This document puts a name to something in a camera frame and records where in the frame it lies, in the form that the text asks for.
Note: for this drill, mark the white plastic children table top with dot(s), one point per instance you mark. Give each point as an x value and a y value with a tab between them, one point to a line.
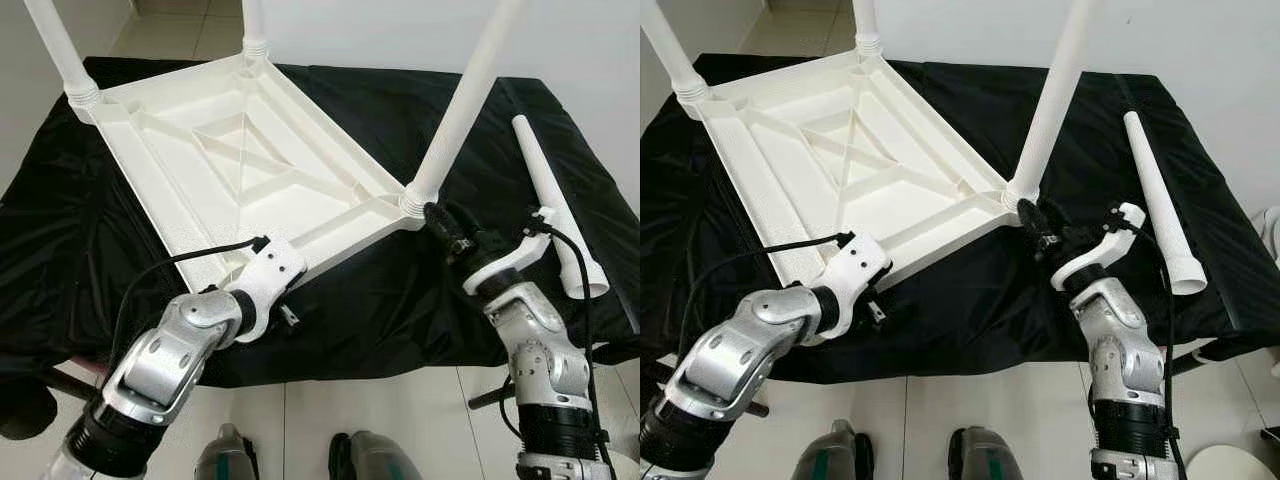
230	130
830	130

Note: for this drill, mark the black flat floor object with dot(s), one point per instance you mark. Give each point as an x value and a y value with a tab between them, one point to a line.
1271	436

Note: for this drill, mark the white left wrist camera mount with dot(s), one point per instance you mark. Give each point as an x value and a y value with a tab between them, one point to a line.
275	265
860	262

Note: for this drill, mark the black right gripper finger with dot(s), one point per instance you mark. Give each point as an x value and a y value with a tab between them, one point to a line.
445	225
1035	220

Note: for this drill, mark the white rounded plastic object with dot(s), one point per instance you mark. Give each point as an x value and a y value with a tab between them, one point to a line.
1270	235

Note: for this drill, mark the grey robot left foot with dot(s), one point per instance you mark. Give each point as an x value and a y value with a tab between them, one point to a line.
225	458
832	455

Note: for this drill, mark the grey robot foot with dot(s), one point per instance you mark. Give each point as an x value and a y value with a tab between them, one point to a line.
832	455
990	458
372	460
225	458

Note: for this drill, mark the grey robot right foot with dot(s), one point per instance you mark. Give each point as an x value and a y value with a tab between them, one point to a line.
990	458
372	460

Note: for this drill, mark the white round stool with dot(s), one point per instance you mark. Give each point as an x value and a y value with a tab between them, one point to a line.
1235	465

